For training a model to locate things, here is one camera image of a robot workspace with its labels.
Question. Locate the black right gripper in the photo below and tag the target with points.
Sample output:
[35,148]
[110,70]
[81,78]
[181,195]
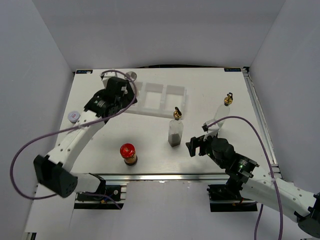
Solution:
[200,142]

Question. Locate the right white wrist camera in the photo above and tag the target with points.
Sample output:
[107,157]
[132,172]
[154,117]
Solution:
[210,129]

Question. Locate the white-lid dark spice jar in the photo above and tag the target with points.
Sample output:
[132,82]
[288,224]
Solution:
[73,116]

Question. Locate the beige powder silver-lid jar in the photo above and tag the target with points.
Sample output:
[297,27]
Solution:
[133,76]

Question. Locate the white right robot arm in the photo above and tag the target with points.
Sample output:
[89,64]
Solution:
[248,180]

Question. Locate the red-cap brown sauce bottle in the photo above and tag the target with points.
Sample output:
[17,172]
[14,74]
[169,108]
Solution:
[128,153]

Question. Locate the clear glass oil bottle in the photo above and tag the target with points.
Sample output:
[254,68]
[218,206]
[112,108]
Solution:
[224,109]

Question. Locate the glass bottle with dark sauce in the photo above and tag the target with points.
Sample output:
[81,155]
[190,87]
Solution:
[175,130]

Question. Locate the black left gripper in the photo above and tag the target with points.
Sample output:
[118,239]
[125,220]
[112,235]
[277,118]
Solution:
[127,97]

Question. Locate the white three-compartment plastic tray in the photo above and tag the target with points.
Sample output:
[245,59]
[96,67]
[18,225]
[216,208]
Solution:
[158,100]

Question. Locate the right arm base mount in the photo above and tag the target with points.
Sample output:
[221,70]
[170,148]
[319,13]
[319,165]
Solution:
[221,201]

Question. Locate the blue corner sticker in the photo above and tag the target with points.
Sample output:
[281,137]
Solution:
[84,71]
[232,69]

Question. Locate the right blue corner sticker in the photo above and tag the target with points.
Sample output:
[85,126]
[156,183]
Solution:
[232,69]

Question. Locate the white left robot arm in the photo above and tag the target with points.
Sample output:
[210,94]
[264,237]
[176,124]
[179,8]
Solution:
[54,171]

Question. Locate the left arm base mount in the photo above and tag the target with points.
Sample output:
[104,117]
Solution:
[112,197]

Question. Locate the left blue corner sticker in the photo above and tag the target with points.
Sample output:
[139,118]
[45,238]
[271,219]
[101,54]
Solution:
[84,71]

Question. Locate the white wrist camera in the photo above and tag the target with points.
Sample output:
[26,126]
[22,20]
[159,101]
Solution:
[210,129]
[105,75]

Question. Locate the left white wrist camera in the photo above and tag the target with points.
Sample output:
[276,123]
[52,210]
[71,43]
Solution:
[105,75]

